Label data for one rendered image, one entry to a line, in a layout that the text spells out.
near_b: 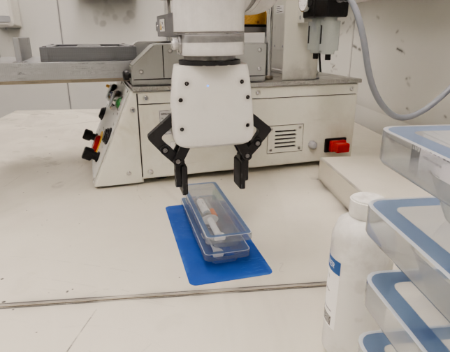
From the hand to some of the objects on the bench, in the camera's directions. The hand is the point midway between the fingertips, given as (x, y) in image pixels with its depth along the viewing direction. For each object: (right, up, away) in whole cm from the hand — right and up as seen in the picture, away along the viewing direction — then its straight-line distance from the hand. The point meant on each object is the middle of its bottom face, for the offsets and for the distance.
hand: (212, 179), depth 55 cm
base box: (-1, +5, +40) cm, 41 cm away
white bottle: (+13, -15, -18) cm, 27 cm away
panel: (-28, +4, +34) cm, 44 cm away
